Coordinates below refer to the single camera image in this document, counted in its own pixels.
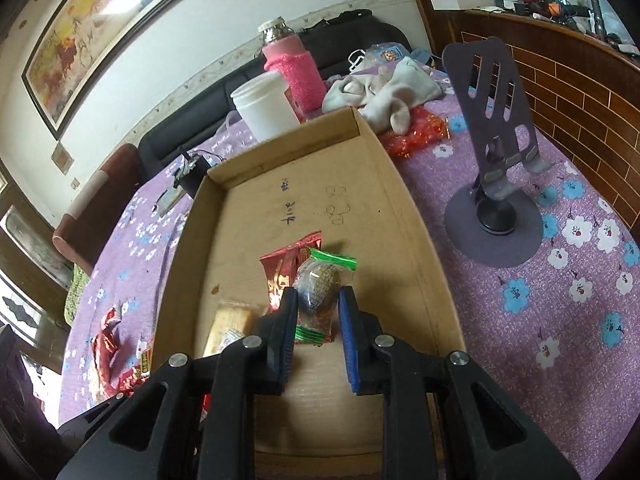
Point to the red crinkly wrapper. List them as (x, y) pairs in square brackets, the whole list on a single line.
[(417, 135)]

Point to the pink sleeved thermos bottle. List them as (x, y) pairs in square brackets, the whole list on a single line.
[(292, 65)]

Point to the blue print plastic bag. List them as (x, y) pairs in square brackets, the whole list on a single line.
[(387, 55)]

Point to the purple floral tablecloth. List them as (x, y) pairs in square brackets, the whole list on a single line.
[(500, 335)]

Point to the brown armchair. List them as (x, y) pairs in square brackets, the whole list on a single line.
[(95, 200)]

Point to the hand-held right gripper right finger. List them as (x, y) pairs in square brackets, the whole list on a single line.
[(350, 340)]

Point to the white plastic jar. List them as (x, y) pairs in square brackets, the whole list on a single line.
[(262, 105)]

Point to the yellow cake packet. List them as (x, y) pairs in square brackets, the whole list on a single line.
[(227, 325)]

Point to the dark red gold-print packet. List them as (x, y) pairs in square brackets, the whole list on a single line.
[(282, 270)]

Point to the clear green-edged snack packet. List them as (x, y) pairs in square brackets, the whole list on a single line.
[(317, 290)]

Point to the shiny red gold packet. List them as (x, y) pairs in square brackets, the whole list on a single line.
[(107, 342)]

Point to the small wall certificate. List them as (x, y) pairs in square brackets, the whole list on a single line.
[(62, 157)]

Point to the grey phone stand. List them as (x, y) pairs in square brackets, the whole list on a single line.
[(500, 160)]

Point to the grey cloth pile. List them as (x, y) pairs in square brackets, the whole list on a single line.
[(380, 92)]

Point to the wooden glass-pane door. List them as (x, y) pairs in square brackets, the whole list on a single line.
[(30, 245)]

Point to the dark cloth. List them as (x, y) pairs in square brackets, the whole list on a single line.
[(15, 400)]

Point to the framed horse painting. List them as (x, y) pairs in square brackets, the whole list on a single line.
[(90, 35)]

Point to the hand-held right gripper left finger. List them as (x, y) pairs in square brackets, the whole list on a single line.
[(286, 340)]

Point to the wooden brick-pattern counter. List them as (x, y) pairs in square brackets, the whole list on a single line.
[(575, 60)]

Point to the shallow cardboard box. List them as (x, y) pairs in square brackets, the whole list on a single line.
[(280, 210)]

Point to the black sofa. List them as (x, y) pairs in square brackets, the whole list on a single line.
[(345, 42)]

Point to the green patterned blanket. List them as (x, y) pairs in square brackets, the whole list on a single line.
[(75, 292)]

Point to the small black motor device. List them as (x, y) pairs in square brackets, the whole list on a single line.
[(192, 175)]

